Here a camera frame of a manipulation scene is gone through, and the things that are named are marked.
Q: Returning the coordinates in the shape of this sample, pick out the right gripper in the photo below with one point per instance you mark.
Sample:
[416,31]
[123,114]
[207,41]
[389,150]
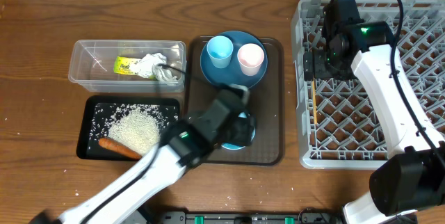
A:
[320,70]

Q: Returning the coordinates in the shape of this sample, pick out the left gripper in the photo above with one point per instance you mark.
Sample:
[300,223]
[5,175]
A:
[248,143]

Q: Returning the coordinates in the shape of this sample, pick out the light blue bowl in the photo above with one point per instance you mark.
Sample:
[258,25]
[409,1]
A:
[233,145]

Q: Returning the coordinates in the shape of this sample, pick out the wooden chopstick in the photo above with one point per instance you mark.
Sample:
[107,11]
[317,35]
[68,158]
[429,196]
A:
[313,96]

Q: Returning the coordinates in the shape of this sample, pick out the white rice pile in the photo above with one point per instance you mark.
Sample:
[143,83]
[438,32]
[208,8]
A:
[136,126]

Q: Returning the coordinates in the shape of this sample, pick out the white tissue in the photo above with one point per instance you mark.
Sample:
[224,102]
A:
[151,67]

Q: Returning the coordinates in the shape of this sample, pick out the foil snack wrapper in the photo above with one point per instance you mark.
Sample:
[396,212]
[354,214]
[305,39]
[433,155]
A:
[122,65]

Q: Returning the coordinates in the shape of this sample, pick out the orange carrot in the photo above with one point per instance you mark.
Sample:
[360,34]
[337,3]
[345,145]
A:
[117,147]

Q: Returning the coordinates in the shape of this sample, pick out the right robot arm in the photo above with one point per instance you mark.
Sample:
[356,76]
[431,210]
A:
[413,177]

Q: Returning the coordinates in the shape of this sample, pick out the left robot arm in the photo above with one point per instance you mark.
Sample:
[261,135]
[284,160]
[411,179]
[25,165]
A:
[126,194]

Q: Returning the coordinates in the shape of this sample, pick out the grey dishwasher rack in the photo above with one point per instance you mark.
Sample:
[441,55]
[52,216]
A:
[348,134]

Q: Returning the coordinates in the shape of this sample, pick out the dark blue plate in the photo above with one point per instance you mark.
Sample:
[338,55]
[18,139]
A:
[232,74]

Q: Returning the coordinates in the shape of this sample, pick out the brown serving tray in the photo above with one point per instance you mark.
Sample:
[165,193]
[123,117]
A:
[266,104]

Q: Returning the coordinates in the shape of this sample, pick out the pink cup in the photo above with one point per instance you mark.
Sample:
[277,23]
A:
[250,57]

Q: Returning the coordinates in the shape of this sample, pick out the light blue cup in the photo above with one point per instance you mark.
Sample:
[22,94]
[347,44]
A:
[220,49]

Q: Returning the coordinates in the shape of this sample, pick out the black tray bin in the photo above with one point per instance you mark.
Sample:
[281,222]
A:
[84,149]

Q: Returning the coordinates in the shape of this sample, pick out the clear plastic bin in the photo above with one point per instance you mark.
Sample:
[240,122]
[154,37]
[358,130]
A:
[92,64]

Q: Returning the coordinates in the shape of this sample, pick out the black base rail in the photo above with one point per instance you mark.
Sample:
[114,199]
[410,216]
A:
[180,217]

